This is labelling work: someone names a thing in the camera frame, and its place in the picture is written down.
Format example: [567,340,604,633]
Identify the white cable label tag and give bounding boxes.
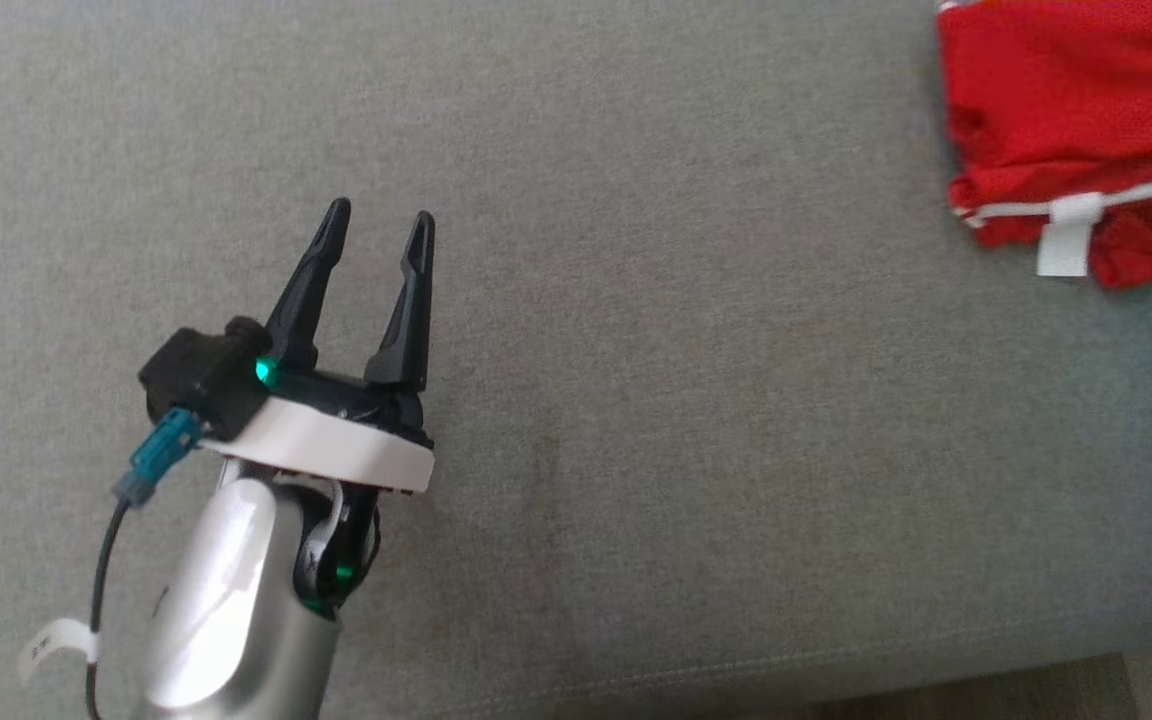
[17,617,100,683]

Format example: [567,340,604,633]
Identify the grey fabric sofa seat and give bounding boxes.
[0,0,1152,720]

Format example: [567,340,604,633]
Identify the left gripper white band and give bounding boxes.
[201,198,437,496]

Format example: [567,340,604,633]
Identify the red jersey white sleeves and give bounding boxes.
[935,0,1152,292]

